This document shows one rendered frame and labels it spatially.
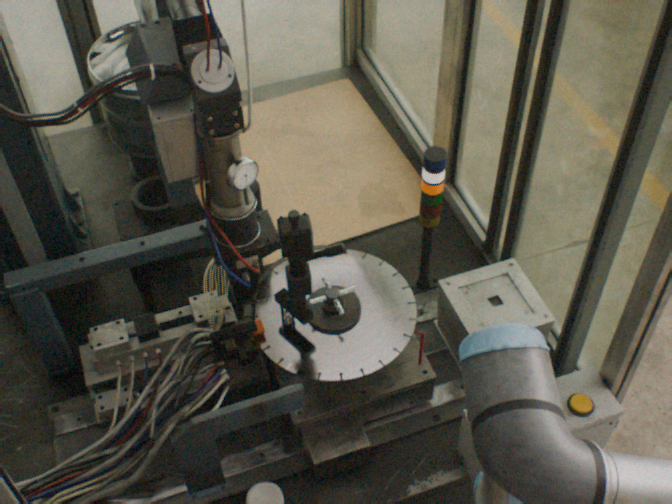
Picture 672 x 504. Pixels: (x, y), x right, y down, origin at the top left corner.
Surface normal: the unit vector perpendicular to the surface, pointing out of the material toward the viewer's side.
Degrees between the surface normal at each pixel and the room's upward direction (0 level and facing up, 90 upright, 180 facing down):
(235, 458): 0
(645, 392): 0
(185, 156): 90
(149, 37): 0
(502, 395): 24
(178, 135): 90
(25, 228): 90
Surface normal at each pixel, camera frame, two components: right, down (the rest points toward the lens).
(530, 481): -0.36, 0.28
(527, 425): -0.03, -0.54
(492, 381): -0.57, -0.54
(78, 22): 0.34, 0.70
